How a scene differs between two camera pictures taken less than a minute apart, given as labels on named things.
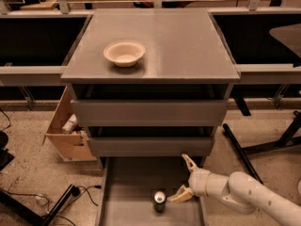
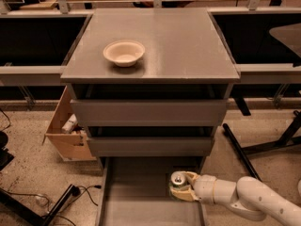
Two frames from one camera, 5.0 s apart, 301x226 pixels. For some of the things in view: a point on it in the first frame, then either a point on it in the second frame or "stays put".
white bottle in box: [70, 123] stays put
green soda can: [159, 201] → [178, 180]
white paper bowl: [124, 53] stays put
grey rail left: [30, 75] stays put
